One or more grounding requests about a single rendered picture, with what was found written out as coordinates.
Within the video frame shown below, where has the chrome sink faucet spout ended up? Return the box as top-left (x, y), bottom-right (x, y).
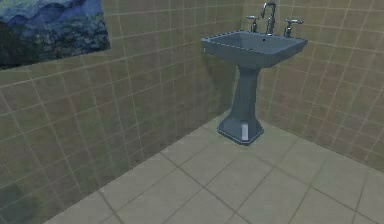
top-left (260, 1), bottom-right (278, 37)

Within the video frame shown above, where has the blue landscape wall painting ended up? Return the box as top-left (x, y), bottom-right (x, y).
top-left (0, 0), bottom-right (112, 71)

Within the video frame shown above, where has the blue-grey pedestal sink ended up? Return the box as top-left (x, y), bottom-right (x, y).
top-left (200, 29), bottom-right (309, 147)

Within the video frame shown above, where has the chrome faucet handle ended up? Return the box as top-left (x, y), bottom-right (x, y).
top-left (283, 18), bottom-right (304, 38)
top-left (245, 15), bottom-right (260, 34)

